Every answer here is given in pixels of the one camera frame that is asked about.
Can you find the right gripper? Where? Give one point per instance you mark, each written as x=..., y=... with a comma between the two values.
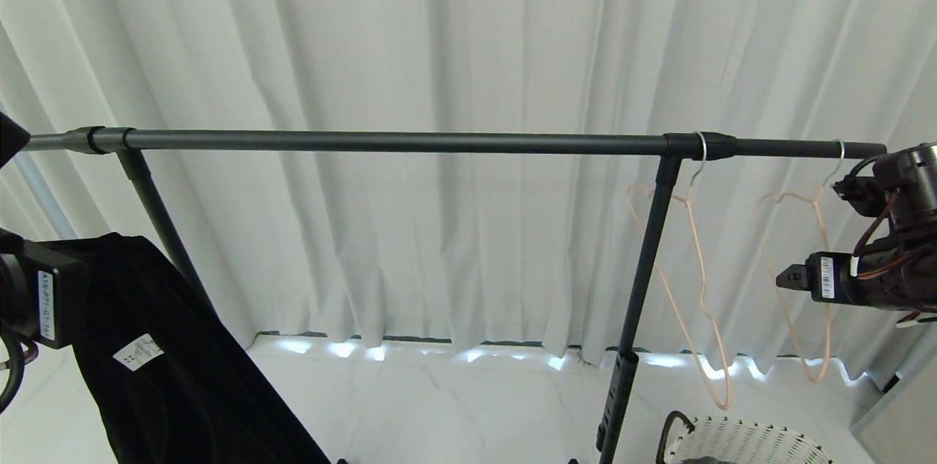
x=842, y=281

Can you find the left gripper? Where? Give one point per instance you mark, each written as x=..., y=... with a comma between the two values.
x=69, y=296

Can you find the pink clothes hanger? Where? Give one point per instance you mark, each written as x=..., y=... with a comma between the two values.
x=703, y=146
x=842, y=149

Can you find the black T-shirt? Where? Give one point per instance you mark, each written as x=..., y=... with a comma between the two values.
x=183, y=376

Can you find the white laundry basket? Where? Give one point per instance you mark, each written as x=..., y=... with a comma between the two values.
x=747, y=442

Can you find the black clothes rack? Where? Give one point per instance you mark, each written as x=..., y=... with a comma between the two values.
x=366, y=141

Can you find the pale grey cabinet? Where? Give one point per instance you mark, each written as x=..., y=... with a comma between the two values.
x=904, y=420

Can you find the white curtain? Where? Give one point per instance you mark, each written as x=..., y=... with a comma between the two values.
x=439, y=25

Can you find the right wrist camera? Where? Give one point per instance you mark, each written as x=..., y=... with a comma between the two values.
x=860, y=193

